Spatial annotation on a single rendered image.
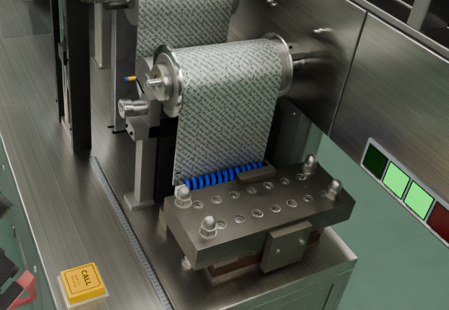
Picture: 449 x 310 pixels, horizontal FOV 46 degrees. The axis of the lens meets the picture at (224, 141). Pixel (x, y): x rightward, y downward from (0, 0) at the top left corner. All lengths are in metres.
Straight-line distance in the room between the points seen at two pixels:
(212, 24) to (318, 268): 0.62
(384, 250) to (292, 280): 1.52
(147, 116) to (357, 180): 2.04
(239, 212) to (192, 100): 0.26
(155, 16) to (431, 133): 0.63
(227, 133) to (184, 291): 0.34
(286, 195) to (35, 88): 0.90
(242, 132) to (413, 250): 1.72
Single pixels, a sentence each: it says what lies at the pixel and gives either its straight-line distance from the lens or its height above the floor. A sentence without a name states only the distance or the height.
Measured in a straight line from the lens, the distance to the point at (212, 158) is 1.17.
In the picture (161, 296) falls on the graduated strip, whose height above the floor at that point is 0.90.
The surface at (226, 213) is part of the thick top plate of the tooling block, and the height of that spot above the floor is 1.03.
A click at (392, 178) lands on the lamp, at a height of 1.18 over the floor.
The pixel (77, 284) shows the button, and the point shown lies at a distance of 1.11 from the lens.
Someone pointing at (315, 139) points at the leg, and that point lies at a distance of 1.56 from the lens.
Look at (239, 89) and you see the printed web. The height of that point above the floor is 1.24.
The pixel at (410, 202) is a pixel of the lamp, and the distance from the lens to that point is 1.05.
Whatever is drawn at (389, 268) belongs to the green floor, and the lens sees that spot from 2.61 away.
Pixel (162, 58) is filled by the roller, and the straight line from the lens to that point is 1.07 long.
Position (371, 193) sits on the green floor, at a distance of 2.97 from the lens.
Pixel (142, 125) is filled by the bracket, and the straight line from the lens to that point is 1.14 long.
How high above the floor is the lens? 1.79
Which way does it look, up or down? 36 degrees down
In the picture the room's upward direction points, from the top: 9 degrees clockwise
